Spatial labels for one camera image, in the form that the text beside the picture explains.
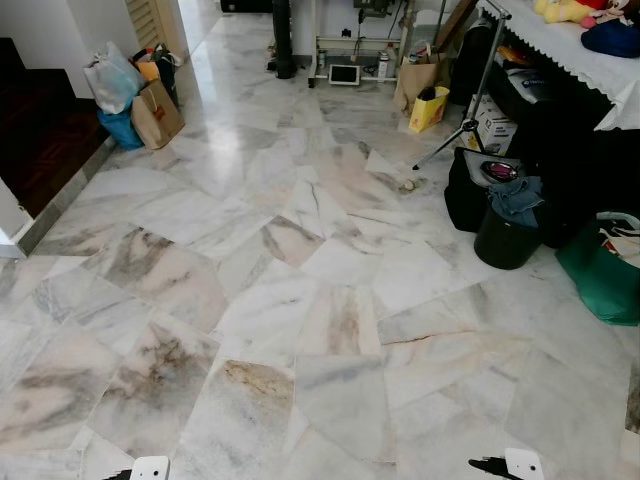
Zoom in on blue bag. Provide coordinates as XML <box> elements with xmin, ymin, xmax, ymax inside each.
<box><xmin>98</xmin><ymin>105</ymin><xmax>144</xmax><ymax>151</ymax></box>

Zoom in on green bag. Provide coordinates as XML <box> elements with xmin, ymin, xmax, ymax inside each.
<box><xmin>556</xmin><ymin>211</ymin><xmax>640</xmax><ymax>327</ymax></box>

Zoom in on yellow bag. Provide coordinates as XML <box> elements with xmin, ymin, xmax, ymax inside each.
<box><xmin>409</xmin><ymin>86</ymin><xmax>450</xmax><ymax>134</ymax></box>

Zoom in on blue denim cloth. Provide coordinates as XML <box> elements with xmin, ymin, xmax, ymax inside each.
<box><xmin>487</xmin><ymin>176</ymin><xmax>546</xmax><ymax>229</ymax></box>

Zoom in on dark blue cushion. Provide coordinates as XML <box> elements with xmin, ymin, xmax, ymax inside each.
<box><xmin>580</xmin><ymin>20</ymin><xmax>640</xmax><ymax>59</ymax></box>

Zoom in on black bucket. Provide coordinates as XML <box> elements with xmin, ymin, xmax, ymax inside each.
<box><xmin>473</xmin><ymin>200</ymin><xmax>546</xmax><ymax>271</ymax></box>

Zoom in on white plastic bag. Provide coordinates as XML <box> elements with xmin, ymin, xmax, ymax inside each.
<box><xmin>84</xmin><ymin>42</ymin><xmax>146</xmax><ymax>115</ymax></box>

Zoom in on silver tripod stand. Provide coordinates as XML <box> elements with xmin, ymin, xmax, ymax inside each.
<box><xmin>413</xmin><ymin>0</ymin><xmax>513</xmax><ymax>171</ymax></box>

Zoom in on red plush toy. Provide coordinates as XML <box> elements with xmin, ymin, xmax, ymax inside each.
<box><xmin>578</xmin><ymin>0</ymin><xmax>640</xmax><ymax>26</ymax></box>

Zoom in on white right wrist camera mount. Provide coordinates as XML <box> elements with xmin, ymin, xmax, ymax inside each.
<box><xmin>503</xmin><ymin>447</ymin><xmax>546</xmax><ymax>480</ymax></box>

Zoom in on black post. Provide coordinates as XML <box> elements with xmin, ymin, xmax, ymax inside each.
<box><xmin>270</xmin><ymin>0</ymin><xmax>298</xmax><ymax>79</ymax></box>

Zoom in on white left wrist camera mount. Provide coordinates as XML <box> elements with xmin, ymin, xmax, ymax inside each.
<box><xmin>130</xmin><ymin>456</ymin><xmax>171</xmax><ymax>480</ymax></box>

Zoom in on wooden louvre door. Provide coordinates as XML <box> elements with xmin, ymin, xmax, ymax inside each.
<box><xmin>125</xmin><ymin>0</ymin><xmax>191</xmax><ymax>61</ymax></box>

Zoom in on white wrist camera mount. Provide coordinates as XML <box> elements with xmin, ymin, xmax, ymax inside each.
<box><xmin>130</xmin><ymin>456</ymin><xmax>171</xmax><ymax>480</ymax></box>
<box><xmin>503</xmin><ymin>447</ymin><xmax>546</xmax><ymax>480</ymax></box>

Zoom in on white cardboard box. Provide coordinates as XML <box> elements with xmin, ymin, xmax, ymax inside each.
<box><xmin>468</xmin><ymin>95</ymin><xmax>519</xmax><ymax>156</ymax></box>

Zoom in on black and orange bag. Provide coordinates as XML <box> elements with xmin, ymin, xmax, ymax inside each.
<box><xmin>133</xmin><ymin>45</ymin><xmax>183</xmax><ymax>106</ymax></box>

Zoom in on table with white cloth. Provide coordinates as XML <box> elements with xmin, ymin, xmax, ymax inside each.
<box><xmin>478</xmin><ymin>0</ymin><xmax>640</xmax><ymax>131</ymax></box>

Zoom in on black open bag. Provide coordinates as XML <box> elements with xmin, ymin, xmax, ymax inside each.
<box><xmin>445</xmin><ymin>147</ymin><xmax>526</xmax><ymax>233</ymax></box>

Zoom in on yellow plush toy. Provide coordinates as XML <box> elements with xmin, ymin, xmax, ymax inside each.
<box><xmin>533</xmin><ymin>0</ymin><xmax>601</xmax><ymax>27</ymax></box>

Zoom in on white metal rack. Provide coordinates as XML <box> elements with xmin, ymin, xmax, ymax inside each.
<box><xmin>308</xmin><ymin>0</ymin><xmax>411</xmax><ymax>89</ymax></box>

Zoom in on tall brown paper bag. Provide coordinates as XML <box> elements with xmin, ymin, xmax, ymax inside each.
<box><xmin>395</xmin><ymin>55</ymin><xmax>451</xmax><ymax>113</ymax></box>

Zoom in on white framed tablet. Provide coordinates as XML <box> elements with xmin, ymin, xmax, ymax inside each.
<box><xmin>328</xmin><ymin>63</ymin><xmax>361</xmax><ymax>87</ymax></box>

